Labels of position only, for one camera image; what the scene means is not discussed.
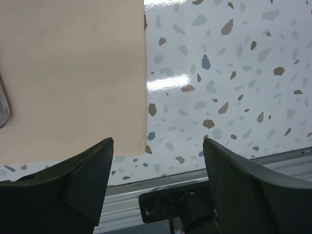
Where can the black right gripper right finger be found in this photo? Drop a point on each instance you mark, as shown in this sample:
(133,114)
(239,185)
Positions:
(252,199)

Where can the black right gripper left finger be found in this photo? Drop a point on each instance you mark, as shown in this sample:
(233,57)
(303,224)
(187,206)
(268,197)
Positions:
(66,198)

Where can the steel instrument tray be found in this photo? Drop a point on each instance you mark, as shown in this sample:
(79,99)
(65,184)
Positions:
(5,108)

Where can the beige cloth wrap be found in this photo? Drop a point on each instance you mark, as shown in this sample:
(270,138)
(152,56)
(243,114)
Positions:
(74,73)

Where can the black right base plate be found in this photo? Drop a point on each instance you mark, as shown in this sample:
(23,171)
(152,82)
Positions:
(193,204)

